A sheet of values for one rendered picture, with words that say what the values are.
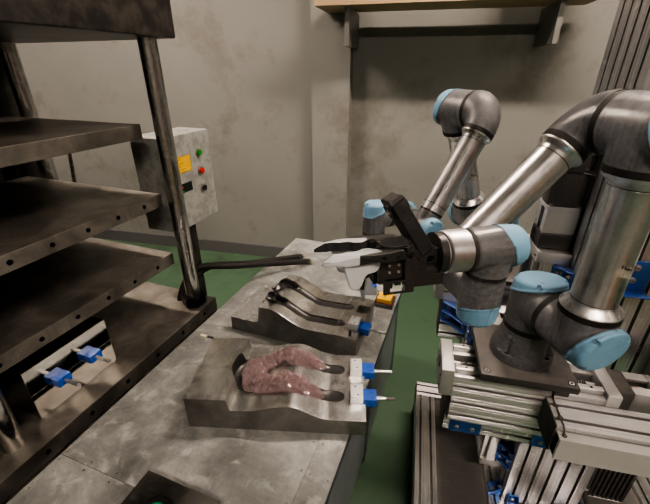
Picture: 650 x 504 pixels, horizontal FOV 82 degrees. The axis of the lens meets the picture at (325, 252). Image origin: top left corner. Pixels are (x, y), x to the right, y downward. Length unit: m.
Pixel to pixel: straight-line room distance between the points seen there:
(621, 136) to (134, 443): 1.30
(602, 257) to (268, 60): 2.94
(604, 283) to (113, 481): 1.19
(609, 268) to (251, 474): 0.92
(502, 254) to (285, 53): 2.87
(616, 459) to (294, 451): 0.76
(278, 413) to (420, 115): 2.57
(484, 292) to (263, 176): 3.01
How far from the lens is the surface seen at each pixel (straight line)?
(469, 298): 0.73
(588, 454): 1.15
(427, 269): 0.65
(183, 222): 1.57
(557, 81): 3.30
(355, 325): 1.33
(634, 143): 0.80
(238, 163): 3.63
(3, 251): 1.28
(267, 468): 1.11
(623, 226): 0.84
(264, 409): 1.12
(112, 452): 1.26
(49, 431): 1.42
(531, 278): 1.02
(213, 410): 1.16
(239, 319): 1.49
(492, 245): 0.68
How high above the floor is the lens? 1.72
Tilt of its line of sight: 26 degrees down
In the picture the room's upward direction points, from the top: straight up
